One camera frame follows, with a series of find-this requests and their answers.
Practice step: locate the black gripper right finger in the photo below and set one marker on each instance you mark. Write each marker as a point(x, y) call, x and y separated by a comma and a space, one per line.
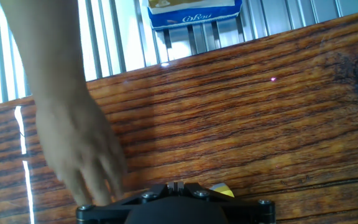
point(250, 213)

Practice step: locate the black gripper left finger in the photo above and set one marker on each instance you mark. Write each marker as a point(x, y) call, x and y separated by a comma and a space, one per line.
point(104, 214)

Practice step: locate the yellow box green button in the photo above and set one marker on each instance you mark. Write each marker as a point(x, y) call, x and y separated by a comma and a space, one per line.
point(224, 190)

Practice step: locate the bare human forearm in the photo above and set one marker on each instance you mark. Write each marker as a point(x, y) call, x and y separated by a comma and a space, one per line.
point(45, 40)

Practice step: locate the bare human hand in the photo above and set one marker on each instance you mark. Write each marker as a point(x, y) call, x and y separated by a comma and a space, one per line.
point(76, 143)

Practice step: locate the dark wooden board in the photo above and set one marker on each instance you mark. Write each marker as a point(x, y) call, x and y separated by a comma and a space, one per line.
point(228, 124)

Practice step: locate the gold and blue tissue box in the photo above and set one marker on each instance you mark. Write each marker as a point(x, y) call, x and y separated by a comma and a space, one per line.
point(194, 18)

